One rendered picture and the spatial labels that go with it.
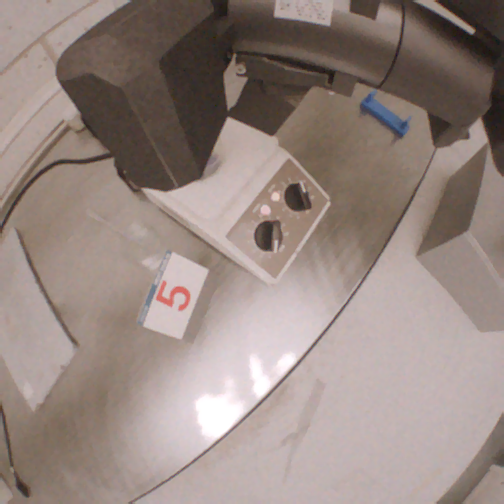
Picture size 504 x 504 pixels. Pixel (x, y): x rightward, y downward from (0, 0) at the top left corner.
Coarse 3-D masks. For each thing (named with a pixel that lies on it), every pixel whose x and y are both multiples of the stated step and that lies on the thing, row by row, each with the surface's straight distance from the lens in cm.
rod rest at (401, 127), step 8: (368, 96) 49; (368, 104) 50; (376, 104) 52; (376, 112) 50; (384, 112) 51; (392, 112) 52; (384, 120) 50; (392, 120) 50; (400, 120) 51; (408, 120) 48; (392, 128) 50; (400, 128) 49; (408, 128) 51
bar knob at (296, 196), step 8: (296, 184) 27; (304, 184) 28; (288, 192) 28; (296, 192) 28; (304, 192) 27; (288, 200) 28; (296, 200) 28; (304, 200) 27; (296, 208) 28; (304, 208) 28
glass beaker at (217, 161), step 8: (216, 144) 22; (216, 152) 23; (224, 152) 25; (216, 160) 24; (224, 160) 26; (208, 168) 24; (216, 168) 24; (208, 176) 24; (216, 176) 25; (192, 184) 25
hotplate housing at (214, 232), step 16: (272, 160) 29; (256, 176) 27; (272, 176) 28; (144, 192) 33; (160, 192) 28; (240, 192) 26; (256, 192) 27; (176, 208) 27; (240, 208) 26; (192, 224) 27; (208, 224) 25; (224, 224) 25; (208, 240) 29; (224, 240) 25; (304, 240) 30; (240, 256) 26; (256, 272) 27
